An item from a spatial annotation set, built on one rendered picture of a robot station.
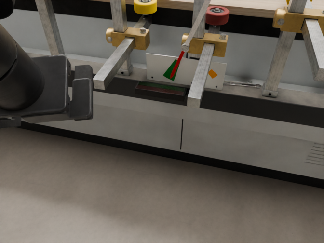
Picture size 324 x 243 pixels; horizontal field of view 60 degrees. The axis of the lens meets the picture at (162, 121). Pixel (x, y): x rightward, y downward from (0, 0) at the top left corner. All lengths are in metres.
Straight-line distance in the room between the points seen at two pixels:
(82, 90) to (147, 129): 1.17
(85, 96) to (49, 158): 1.45
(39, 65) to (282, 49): 0.70
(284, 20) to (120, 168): 1.13
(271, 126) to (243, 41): 0.33
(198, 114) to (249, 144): 0.44
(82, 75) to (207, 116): 0.77
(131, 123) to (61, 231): 0.61
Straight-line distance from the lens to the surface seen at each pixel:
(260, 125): 1.08
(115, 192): 1.52
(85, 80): 0.33
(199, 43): 0.88
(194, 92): 0.66
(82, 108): 0.32
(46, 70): 0.33
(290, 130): 1.10
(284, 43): 0.88
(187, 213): 1.44
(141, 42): 0.93
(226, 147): 1.46
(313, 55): 0.70
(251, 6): 1.07
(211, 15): 0.96
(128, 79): 1.00
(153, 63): 0.95
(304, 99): 1.01
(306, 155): 1.49
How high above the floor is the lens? 1.25
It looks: 42 degrees down
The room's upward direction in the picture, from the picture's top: straight up
